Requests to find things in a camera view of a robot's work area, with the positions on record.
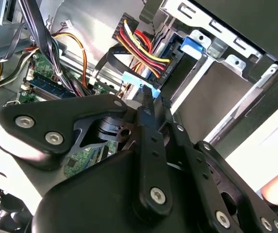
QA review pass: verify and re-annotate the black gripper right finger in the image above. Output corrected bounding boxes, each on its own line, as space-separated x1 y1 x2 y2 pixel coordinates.
153 96 278 233

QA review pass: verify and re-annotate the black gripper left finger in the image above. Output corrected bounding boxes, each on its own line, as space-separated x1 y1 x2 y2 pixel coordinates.
0 86 173 219

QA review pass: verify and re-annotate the hard disk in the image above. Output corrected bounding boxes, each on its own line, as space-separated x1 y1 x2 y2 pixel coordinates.
153 31 205 98

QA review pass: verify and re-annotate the black wire with blue plug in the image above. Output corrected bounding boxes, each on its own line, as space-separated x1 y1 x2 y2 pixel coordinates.
104 45 163 100

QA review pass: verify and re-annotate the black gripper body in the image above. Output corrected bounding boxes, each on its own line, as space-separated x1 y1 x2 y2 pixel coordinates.
31 148 204 233

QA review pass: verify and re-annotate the coloured wire with black plug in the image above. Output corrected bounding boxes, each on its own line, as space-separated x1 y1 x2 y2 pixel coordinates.
112 13 175 85

